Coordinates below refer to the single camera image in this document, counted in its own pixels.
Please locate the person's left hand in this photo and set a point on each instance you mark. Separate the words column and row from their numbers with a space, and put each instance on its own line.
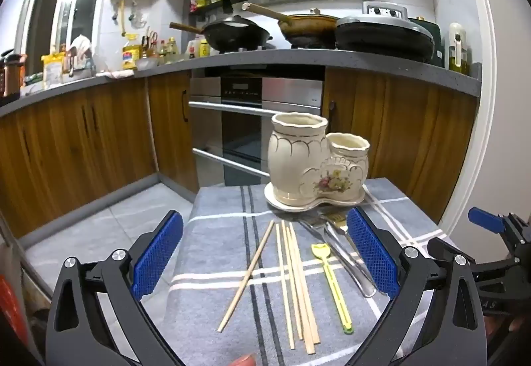
column 244, row 361

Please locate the silver metal spoon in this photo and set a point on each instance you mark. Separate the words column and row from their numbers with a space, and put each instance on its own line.
column 361, row 279

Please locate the group of condiment bottles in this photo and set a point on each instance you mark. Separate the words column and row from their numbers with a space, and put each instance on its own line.
column 164, row 50

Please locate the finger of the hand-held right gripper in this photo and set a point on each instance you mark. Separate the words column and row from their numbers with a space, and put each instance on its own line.
column 439, row 247
column 485, row 220

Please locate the yellow food packet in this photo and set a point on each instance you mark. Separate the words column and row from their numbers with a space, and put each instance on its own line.
column 53, row 69

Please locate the black electric griddle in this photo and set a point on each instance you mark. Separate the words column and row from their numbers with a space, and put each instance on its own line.
column 381, row 36

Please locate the grey striped tablecloth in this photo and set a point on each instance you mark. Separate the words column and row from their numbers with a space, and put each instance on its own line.
column 215, row 249

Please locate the olive oil bottle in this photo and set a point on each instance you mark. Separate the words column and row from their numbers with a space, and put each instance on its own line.
column 456, row 50

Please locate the silver metal fork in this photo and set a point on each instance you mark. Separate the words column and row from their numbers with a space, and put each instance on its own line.
column 319, row 239

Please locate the long wooden base cabinets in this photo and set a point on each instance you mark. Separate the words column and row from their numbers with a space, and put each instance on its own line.
column 74, row 142

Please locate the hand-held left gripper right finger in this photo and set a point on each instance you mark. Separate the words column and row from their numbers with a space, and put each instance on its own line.
column 371, row 254

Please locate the white cloth bag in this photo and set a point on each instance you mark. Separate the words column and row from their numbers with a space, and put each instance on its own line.
column 81, row 50

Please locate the wide wooden base cabinet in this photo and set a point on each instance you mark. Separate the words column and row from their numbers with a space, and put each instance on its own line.
column 394, row 129

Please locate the white door frame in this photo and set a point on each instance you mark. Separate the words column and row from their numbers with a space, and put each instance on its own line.
column 468, row 17

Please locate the dark green appliance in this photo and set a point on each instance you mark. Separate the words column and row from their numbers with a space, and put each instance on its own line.
column 429, row 32

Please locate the red plastic bag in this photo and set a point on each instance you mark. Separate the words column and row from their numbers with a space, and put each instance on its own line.
column 8, row 308

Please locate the black wok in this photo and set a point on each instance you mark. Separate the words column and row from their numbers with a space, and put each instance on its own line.
column 236, row 34

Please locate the yellow plastic fork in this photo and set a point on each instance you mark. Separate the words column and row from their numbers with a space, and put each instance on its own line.
column 332, row 287

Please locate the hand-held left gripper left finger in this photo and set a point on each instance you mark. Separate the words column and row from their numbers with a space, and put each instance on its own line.
column 159, row 254

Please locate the yellow cooking oil bottle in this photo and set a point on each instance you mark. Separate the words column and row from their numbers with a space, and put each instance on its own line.
column 130, row 54

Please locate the cream floral ceramic utensil holder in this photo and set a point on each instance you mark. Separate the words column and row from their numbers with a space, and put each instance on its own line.
column 290, row 154

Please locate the wall shelf with spice jars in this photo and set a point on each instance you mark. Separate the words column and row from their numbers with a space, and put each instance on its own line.
column 207, row 0

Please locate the wooden chopstick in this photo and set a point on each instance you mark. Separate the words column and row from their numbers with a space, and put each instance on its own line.
column 285, row 285
column 305, row 283
column 299, row 288
column 247, row 274
column 292, row 280

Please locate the gold metal fork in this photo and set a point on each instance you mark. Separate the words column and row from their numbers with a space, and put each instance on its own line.
column 337, row 222

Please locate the grey kitchen countertop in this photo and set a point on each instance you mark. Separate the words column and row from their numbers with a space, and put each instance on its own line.
column 290, row 57

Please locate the stainless steel built-in oven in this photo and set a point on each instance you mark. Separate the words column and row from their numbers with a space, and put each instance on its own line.
column 244, row 129

